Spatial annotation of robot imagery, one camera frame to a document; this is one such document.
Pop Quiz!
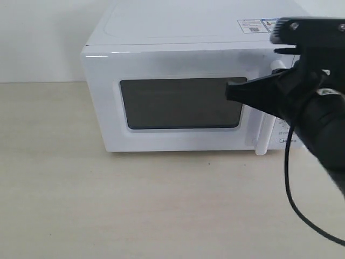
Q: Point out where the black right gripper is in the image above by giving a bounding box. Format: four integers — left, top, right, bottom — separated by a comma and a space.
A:
225, 46, 344, 130

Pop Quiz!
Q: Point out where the white microwave door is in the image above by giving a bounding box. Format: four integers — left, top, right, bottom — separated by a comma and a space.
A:
81, 46, 290, 155

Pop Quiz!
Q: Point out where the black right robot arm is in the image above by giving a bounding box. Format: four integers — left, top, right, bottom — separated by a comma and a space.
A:
225, 46, 344, 193

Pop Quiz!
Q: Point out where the white microwave oven body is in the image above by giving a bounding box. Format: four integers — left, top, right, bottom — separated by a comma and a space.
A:
84, 1, 307, 150

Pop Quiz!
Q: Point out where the white label sticker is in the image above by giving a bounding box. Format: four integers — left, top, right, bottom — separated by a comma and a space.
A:
237, 19, 269, 34

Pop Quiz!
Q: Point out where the blue bordered label sticker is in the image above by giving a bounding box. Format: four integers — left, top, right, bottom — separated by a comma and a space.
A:
261, 18, 279, 33

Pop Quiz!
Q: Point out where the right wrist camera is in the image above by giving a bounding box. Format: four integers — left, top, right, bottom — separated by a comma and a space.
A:
270, 16, 344, 48

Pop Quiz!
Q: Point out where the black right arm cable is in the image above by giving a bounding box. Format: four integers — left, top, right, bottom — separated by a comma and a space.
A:
282, 115, 345, 242

